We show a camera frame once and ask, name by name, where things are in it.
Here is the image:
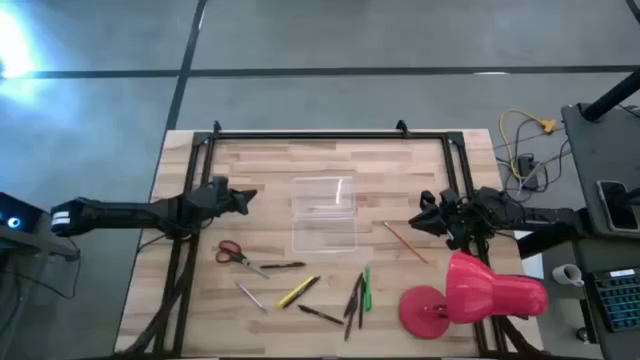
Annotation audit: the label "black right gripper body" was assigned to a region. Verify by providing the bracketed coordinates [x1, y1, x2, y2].
[435, 197, 482, 250]

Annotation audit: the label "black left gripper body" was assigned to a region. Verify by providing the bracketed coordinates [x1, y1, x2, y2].
[188, 182, 239, 221]

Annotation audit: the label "brown wooden pencil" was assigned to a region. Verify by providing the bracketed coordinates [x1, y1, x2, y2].
[382, 220, 430, 265]

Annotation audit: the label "red-handled scissors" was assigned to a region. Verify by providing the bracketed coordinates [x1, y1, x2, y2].
[215, 239, 271, 281]

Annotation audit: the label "clear plastic supply box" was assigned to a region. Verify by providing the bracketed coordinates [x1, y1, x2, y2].
[290, 175, 359, 253]

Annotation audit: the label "purple pen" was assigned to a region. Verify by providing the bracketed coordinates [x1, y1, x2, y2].
[235, 280, 269, 314]

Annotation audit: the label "green marker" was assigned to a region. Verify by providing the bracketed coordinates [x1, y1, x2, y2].
[363, 264, 374, 313]

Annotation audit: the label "yellow highlighter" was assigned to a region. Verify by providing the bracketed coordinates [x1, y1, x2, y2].
[277, 275, 316, 310]

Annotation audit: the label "black box with blue light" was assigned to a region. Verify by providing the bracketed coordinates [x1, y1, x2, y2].
[0, 191, 45, 234]

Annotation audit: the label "red desk lamp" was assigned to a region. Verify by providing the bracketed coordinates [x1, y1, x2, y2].
[398, 250, 550, 342]

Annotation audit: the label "black power adapter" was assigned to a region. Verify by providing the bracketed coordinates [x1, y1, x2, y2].
[516, 153, 540, 191]

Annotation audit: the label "white paper sheet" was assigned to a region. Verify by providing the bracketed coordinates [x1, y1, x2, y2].
[513, 229, 545, 280]

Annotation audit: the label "black stand beam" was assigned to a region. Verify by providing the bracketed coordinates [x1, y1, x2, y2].
[516, 207, 601, 260]

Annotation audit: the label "white mug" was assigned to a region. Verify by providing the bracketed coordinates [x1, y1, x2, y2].
[551, 262, 585, 288]

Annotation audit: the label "grey side desk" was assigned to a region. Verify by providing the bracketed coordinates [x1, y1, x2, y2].
[560, 101, 640, 239]

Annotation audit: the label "black smartphone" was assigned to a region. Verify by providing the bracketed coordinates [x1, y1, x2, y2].
[596, 179, 640, 232]

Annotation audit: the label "backlit black keyboard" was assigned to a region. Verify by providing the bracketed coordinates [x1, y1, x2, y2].
[591, 267, 640, 333]

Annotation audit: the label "grey metal side stand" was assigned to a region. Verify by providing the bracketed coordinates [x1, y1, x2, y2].
[0, 223, 82, 321]

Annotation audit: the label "black stand pole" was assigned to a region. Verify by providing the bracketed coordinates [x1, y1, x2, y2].
[581, 68, 640, 123]

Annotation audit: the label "yellow extension cable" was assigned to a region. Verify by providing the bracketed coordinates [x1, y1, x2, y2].
[498, 108, 558, 182]

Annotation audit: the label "black aluminium table frame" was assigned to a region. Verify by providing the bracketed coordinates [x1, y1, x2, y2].
[115, 119, 547, 359]

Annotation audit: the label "black cable bundle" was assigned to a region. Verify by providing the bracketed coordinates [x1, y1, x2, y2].
[123, 234, 197, 357]

